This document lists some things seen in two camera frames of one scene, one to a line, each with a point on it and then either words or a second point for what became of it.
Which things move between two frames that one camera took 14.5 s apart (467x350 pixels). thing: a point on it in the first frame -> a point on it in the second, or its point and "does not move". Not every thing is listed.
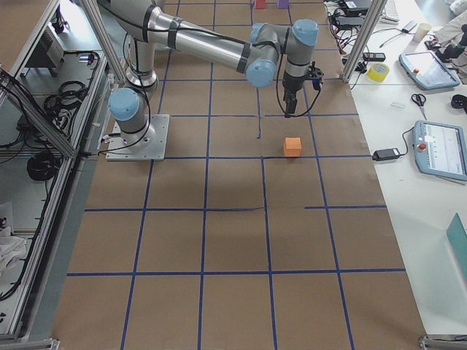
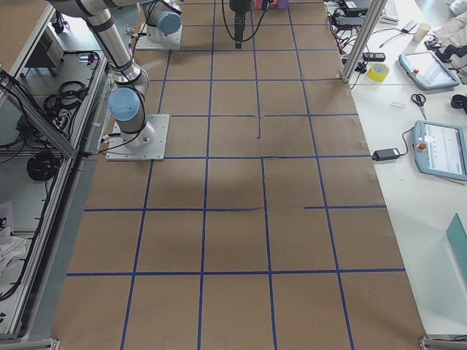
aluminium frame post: (377, 7) does not move
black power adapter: (386, 154) does not move
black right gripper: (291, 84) -> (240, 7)
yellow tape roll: (377, 71) does not move
